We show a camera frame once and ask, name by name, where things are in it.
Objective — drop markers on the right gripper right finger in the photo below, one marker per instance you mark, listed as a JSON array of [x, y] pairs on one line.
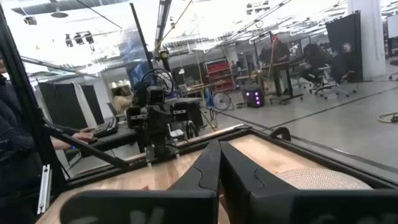
[[267, 205]]

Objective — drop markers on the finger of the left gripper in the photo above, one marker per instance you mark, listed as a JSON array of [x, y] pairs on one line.
[[164, 121], [154, 121]]

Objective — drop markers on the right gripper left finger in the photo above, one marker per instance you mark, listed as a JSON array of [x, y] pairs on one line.
[[186, 205]]

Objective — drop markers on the red tea packet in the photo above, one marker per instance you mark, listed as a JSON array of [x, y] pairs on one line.
[[144, 188]]

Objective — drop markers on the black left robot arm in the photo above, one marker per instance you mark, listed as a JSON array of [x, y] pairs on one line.
[[158, 147]]

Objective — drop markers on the small white box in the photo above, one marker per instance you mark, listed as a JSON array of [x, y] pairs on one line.
[[177, 133]]

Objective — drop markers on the black wheel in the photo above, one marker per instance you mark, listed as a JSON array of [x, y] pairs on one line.
[[187, 130]]

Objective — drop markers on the dark operator desk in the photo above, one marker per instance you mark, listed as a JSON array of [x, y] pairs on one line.
[[121, 138]]

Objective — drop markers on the person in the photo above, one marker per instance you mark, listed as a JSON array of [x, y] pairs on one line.
[[12, 149], [278, 53], [315, 57], [122, 102]]

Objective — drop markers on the floor fan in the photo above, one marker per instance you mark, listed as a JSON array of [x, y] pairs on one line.
[[221, 101]]

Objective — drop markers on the black keyboard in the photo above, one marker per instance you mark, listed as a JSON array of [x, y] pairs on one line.
[[105, 127]]

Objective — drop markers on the computer monitor with blue screen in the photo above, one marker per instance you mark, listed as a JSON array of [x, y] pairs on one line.
[[136, 74]]

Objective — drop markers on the red storage shelf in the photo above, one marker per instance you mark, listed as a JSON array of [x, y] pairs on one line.
[[219, 70]]

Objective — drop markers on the translucent round plate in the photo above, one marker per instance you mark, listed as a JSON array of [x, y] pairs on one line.
[[323, 180]]

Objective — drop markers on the dark partition panel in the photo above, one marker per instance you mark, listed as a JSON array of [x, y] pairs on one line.
[[92, 104], [62, 105]]

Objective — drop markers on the person's hand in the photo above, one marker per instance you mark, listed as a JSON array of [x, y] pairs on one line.
[[83, 137]]

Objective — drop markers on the black computer tower with lights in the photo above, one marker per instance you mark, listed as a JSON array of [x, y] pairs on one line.
[[253, 98]]

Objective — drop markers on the black ceiling spotlight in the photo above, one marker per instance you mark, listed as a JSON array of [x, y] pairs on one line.
[[68, 40], [78, 39], [89, 37]]

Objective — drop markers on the black standing desk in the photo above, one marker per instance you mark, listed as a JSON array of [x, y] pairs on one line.
[[280, 64]]

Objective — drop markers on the office chair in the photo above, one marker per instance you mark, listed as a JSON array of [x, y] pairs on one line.
[[320, 73], [340, 68]]

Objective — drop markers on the dark partition with round logo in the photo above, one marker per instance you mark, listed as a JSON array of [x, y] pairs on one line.
[[342, 31]]

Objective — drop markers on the white column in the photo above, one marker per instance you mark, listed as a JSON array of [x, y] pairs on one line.
[[370, 37]]

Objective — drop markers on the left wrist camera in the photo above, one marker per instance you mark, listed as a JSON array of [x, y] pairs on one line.
[[155, 95]]

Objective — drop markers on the silver aluminium bracket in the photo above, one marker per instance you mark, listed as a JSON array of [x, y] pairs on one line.
[[45, 189]]

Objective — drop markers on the black aluminium table frame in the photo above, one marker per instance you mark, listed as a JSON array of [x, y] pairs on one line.
[[25, 93]]

